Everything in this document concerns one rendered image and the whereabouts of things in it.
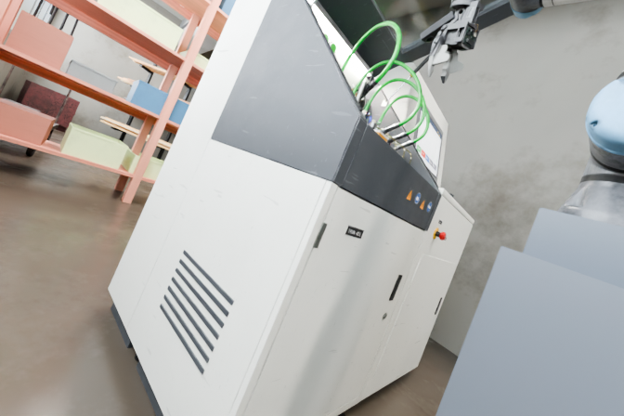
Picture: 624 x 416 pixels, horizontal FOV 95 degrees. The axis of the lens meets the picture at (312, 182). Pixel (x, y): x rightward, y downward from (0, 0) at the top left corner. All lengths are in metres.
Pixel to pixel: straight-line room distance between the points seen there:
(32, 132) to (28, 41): 0.66
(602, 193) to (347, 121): 0.50
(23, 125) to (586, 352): 3.22
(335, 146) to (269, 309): 0.39
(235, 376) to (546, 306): 0.63
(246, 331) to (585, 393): 0.60
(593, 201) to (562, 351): 0.28
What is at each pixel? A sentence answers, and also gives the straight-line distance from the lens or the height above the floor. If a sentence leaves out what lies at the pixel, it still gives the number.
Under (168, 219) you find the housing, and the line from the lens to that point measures 1.15.
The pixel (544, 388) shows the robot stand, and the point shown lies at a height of 0.60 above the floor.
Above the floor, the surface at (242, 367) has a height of 0.34.
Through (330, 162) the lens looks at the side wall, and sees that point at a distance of 0.65.
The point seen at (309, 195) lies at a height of 0.74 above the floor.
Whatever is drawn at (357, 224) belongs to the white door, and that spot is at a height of 0.72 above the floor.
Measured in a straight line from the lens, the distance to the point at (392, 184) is 0.86.
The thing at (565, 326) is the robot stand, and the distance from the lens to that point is 0.67.
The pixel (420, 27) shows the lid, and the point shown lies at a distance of 1.53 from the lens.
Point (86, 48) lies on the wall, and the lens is 8.58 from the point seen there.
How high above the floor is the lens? 0.75
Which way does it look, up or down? 2 degrees up
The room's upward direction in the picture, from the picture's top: 23 degrees clockwise
